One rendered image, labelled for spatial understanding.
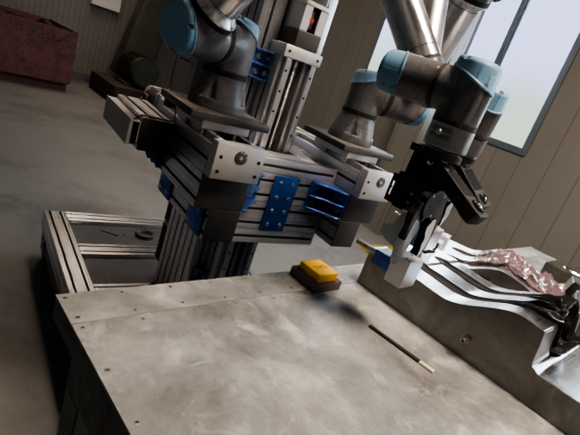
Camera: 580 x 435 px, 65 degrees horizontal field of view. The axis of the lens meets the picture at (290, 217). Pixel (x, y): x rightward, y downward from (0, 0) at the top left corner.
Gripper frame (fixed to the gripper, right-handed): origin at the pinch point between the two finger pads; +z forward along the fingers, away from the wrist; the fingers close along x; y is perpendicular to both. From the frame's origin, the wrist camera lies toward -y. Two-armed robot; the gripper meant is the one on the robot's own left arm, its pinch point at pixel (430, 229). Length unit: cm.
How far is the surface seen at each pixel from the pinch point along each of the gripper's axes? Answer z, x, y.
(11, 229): 112, 56, 173
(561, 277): 16, -66, -19
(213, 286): 8, 57, 5
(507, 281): 6.6, -16.5, -17.6
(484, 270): 7.1, -14.7, -11.9
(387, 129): 69, -281, 218
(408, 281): -2.8, 29.6, -14.6
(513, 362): 2.2, 19.3, -34.2
